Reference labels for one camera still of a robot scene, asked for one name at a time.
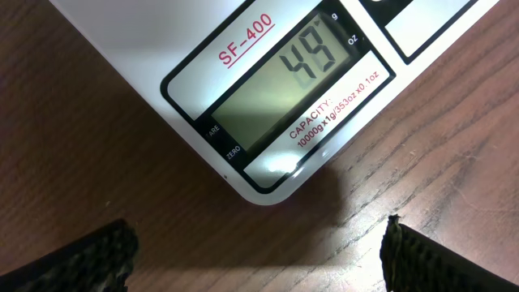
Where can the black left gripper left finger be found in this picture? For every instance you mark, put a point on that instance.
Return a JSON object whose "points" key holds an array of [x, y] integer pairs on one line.
{"points": [[97, 262]]}

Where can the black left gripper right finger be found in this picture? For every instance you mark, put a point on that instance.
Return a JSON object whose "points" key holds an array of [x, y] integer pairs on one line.
{"points": [[412, 262]]}

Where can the white digital kitchen scale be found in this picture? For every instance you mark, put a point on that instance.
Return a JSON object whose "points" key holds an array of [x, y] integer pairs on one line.
{"points": [[266, 91]]}

